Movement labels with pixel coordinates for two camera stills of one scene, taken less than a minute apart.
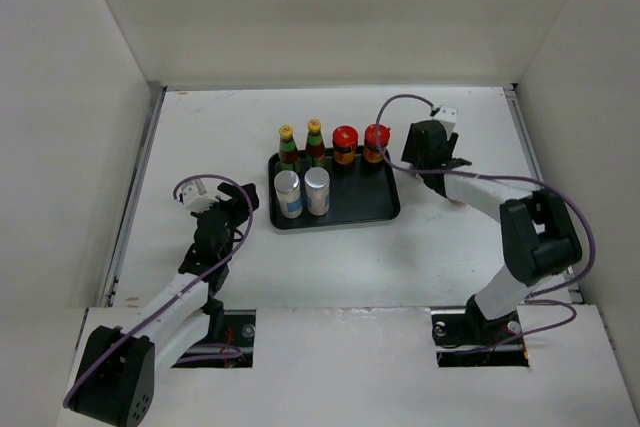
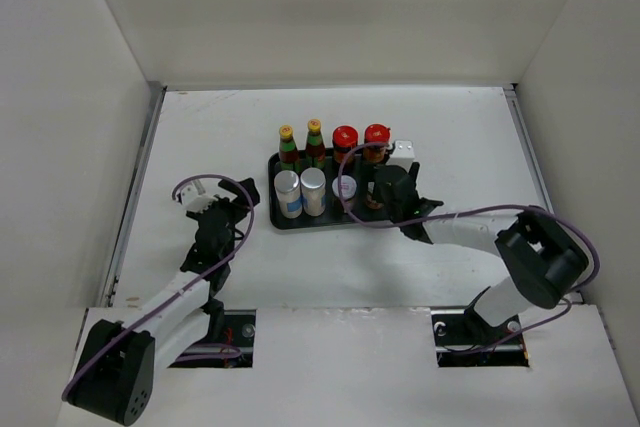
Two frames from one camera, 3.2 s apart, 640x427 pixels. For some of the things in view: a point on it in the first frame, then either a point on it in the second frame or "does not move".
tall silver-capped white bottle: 317,183 does not move
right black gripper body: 410,153 -> 393,214
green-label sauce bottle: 315,149 does not move
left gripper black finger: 242,208 does not move
